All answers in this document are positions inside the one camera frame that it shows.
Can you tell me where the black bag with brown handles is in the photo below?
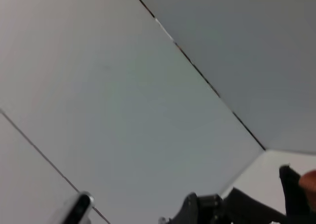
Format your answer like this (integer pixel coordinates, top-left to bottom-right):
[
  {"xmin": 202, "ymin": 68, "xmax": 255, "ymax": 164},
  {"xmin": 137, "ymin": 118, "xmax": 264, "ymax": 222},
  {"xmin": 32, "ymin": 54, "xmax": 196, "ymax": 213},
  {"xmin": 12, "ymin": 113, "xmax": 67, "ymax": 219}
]
[{"xmin": 223, "ymin": 164, "xmax": 316, "ymax": 224}]

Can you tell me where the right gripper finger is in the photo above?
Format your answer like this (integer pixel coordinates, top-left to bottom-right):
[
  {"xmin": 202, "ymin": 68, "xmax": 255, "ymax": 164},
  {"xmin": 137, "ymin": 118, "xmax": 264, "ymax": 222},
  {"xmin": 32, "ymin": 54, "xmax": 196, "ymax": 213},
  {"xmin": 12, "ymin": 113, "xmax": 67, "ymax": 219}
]
[
  {"xmin": 158, "ymin": 191, "xmax": 226, "ymax": 224},
  {"xmin": 53, "ymin": 190, "xmax": 95, "ymax": 224}
]

